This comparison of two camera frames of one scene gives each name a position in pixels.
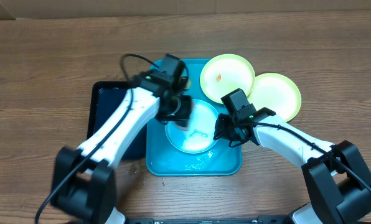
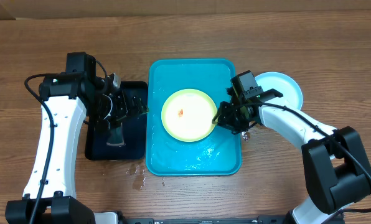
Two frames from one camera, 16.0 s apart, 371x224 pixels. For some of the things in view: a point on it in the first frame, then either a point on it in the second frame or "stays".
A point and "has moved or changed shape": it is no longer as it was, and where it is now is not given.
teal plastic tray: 163,158 stays
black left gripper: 184,114 → 102,124
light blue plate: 198,136 → 286,84
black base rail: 211,220 stays
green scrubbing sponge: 183,124 has moved or changed shape
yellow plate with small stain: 222,74 → 187,115
